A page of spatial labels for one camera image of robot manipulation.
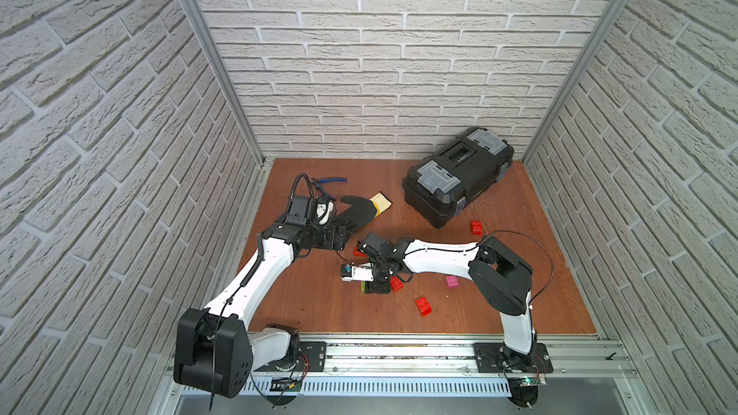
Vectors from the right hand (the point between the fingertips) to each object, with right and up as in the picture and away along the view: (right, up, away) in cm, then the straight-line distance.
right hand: (371, 280), depth 88 cm
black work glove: (-4, +20, +13) cm, 25 cm away
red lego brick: (+8, 0, -3) cm, 8 cm away
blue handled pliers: (-22, +32, +23) cm, 44 cm away
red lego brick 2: (+37, +15, +10) cm, 41 cm away
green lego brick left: (-2, 0, -6) cm, 6 cm away
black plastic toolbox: (+22, +30, +1) cm, 37 cm away
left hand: (-10, +16, -4) cm, 20 cm away
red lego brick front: (+16, -5, -7) cm, 18 cm away
